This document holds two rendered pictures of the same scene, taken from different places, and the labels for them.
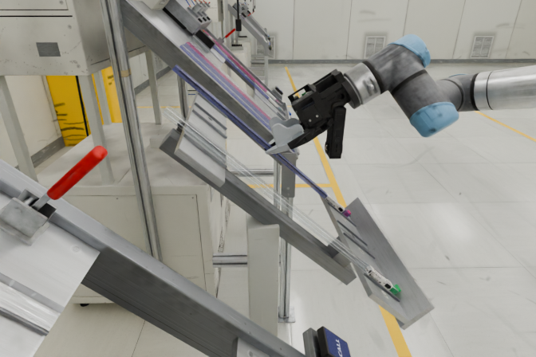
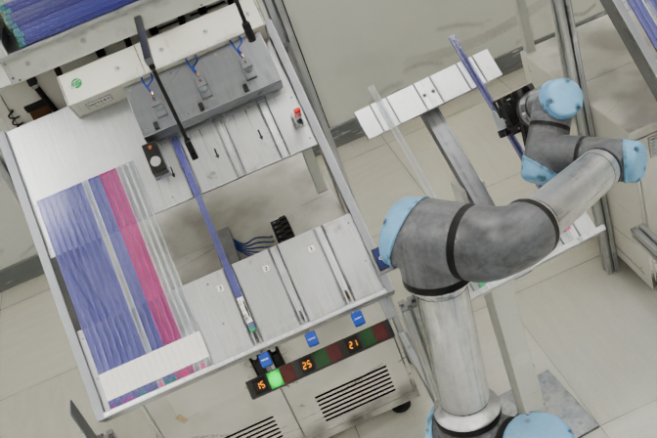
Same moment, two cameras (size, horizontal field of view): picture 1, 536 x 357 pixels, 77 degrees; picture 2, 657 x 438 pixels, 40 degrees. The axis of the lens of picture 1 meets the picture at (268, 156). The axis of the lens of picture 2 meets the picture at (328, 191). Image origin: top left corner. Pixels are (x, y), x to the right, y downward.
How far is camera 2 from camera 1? 1.81 m
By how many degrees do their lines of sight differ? 75
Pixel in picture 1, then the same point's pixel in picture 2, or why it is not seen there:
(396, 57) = (534, 99)
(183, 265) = (623, 219)
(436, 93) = (531, 148)
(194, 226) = not seen: hidden behind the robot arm
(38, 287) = (288, 144)
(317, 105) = (503, 110)
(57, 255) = (301, 137)
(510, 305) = not seen: outside the picture
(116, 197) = not seen: hidden behind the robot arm
